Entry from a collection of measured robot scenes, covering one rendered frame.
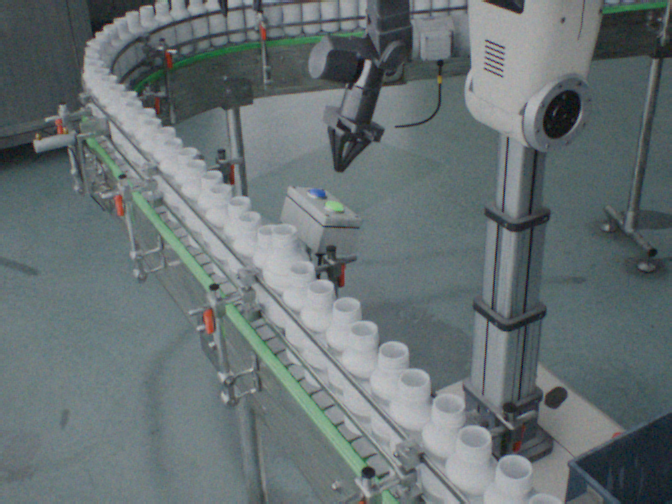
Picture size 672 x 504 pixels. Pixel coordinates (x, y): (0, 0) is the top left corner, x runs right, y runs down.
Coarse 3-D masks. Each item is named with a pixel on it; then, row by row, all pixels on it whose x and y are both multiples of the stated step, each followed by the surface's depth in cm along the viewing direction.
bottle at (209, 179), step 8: (208, 176) 154; (216, 176) 154; (208, 184) 152; (216, 184) 152; (224, 184) 154; (208, 192) 152; (200, 200) 154; (208, 200) 153; (200, 208) 154; (208, 208) 153; (208, 232) 156; (208, 240) 157; (208, 248) 158
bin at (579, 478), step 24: (624, 432) 125; (648, 432) 128; (576, 456) 121; (600, 456) 124; (624, 456) 127; (648, 456) 131; (576, 480) 121; (600, 480) 127; (624, 480) 131; (648, 480) 134
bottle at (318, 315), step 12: (312, 288) 123; (324, 288) 123; (312, 300) 121; (324, 300) 120; (312, 312) 122; (324, 312) 121; (312, 324) 122; (324, 324) 121; (324, 336) 122; (312, 348) 124; (312, 360) 125; (324, 360) 125; (324, 372) 126; (312, 384) 128
